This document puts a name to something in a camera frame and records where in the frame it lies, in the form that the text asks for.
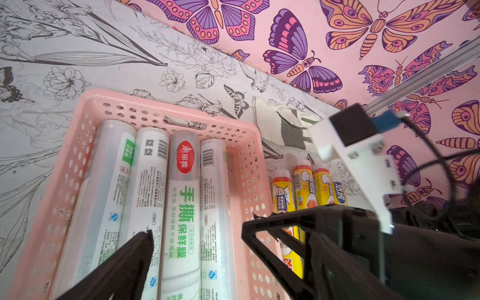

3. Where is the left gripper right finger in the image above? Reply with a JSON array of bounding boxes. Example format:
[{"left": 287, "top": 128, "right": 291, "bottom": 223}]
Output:
[{"left": 309, "top": 233, "right": 402, "bottom": 300}]

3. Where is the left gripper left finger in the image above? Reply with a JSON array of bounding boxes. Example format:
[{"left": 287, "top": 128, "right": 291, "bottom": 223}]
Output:
[{"left": 58, "top": 230, "right": 155, "bottom": 300}]

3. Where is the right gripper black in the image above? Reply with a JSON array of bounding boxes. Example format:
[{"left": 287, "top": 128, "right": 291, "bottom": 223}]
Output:
[{"left": 241, "top": 204, "right": 398, "bottom": 300}]

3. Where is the white red-label wrap roll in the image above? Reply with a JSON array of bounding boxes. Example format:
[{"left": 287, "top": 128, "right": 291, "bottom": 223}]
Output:
[{"left": 159, "top": 131, "right": 201, "bottom": 300}]

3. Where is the white green plastic wrap roll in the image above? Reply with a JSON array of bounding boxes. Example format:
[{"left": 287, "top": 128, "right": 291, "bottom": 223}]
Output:
[
  {"left": 200, "top": 139, "right": 237, "bottom": 300},
  {"left": 117, "top": 127, "right": 170, "bottom": 300}
]

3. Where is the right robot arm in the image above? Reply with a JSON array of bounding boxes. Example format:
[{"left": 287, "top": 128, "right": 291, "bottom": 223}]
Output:
[{"left": 242, "top": 185, "right": 480, "bottom": 300}]

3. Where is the yellow plastic wrap roll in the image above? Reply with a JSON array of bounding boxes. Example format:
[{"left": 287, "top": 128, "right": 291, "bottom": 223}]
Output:
[
  {"left": 313, "top": 162, "right": 335, "bottom": 206},
  {"left": 293, "top": 159, "right": 318, "bottom": 210},
  {"left": 332, "top": 179, "right": 348, "bottom": 206},
  {"left": 271, "top": 169, "right": 304, "bottom": 279}
]

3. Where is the pink perforated plastic basket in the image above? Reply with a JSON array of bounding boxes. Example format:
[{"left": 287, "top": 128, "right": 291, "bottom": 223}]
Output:
[{"left": 7, "top": 89, "right": 288, "bottom": 300}]

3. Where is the folded beige green cloth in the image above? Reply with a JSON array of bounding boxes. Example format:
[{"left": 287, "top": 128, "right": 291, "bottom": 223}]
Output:
[{"left": 252, "top": 97, "right": 323, "bottom": 153}]

